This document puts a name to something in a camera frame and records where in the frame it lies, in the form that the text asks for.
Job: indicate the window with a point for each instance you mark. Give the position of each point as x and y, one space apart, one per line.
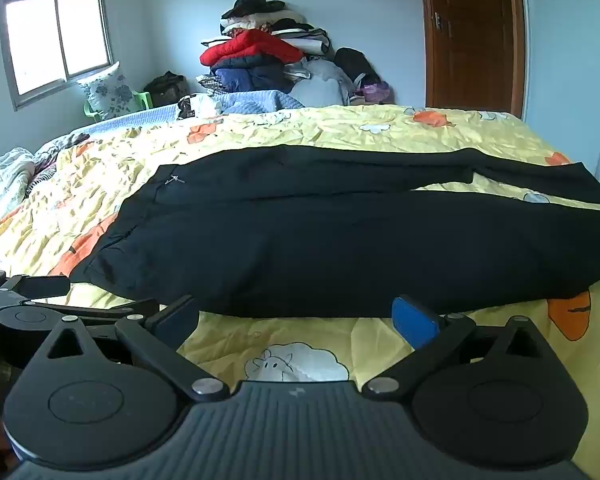
35 45

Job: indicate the black pants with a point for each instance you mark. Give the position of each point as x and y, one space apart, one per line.
330 240

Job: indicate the grey-white cloth bundle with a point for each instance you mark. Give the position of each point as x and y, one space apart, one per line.
315 87

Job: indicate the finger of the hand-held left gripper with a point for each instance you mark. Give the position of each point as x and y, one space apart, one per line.
40 286
105 309

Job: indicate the brown wooden door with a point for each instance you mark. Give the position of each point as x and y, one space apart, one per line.
472 35

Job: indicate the striped cloth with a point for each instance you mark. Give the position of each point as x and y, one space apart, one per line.
45 170

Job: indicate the purple bag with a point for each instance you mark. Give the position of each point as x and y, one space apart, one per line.
375 94

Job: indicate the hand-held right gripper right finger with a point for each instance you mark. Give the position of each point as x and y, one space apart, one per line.
415 324

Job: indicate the light blue quilted blanket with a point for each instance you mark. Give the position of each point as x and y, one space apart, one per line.
260 102

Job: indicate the yellow printed bedsheet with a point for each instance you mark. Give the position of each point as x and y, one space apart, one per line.
330 127

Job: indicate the floral pillow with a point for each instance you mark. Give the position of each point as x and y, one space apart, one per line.
107 91

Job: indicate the black backpack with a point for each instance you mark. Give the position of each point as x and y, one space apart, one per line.
355 65

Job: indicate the dark bag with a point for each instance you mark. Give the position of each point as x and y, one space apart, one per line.
166 87

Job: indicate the white crumpled blanket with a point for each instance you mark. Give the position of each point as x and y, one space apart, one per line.
2 185

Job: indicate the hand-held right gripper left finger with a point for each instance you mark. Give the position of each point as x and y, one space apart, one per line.
172 321

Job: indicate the green plastic chair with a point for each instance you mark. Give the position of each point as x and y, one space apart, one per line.
143 99

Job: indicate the black and white patterned cloth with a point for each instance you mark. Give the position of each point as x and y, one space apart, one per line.
197 105

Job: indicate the pile of clothes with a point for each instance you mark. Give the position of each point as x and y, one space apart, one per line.
260 50

